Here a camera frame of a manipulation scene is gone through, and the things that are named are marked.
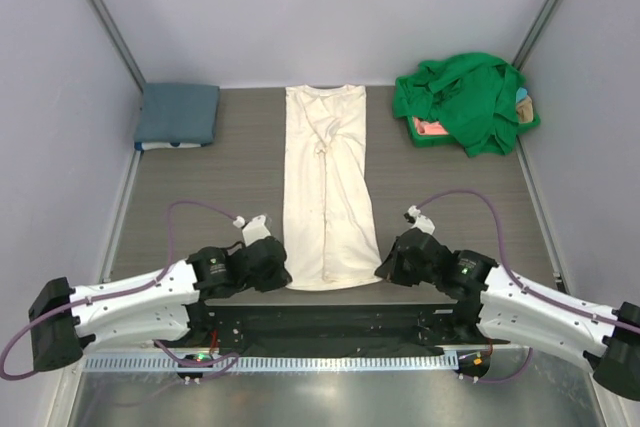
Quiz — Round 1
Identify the cream white t shirt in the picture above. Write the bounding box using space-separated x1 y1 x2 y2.
282 85 381 291

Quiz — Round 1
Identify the green plastic bin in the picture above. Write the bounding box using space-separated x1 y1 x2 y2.
405 109 541 148

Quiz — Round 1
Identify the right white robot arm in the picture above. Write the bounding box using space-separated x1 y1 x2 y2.
375 228 639 401

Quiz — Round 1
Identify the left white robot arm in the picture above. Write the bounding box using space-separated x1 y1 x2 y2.
28 236 291 372

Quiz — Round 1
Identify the pink t shirt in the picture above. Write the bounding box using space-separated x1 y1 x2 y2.
412 117 448 137

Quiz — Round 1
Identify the green t shirt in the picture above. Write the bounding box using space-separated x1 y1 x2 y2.
392 52 526 157

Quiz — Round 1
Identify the folded blue t shirt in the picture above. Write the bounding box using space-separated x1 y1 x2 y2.
134 82 220 150

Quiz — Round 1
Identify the cyan blue t shirt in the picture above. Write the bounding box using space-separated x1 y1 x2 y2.
516 87 528 103

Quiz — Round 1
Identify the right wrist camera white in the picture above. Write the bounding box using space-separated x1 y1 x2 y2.
404 205 436 235

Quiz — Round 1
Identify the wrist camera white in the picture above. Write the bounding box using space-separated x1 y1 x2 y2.
232 214 272 246
404 205 436 235

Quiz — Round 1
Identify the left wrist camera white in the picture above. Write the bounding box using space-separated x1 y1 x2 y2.
232 214 272 246

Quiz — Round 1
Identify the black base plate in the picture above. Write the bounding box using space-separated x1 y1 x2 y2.
163 302 488 359

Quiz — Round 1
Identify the slotted cable duct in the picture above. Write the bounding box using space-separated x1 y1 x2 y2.
83 351 459 373

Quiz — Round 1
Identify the right aluminium frame post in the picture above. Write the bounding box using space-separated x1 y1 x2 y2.
512 0 563 71

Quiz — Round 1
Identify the aluminium frame post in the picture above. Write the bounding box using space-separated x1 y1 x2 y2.
87 0 146 91
512 0 563 71

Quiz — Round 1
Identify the left aluminium frame post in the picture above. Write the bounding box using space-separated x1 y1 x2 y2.
87 0 146 91

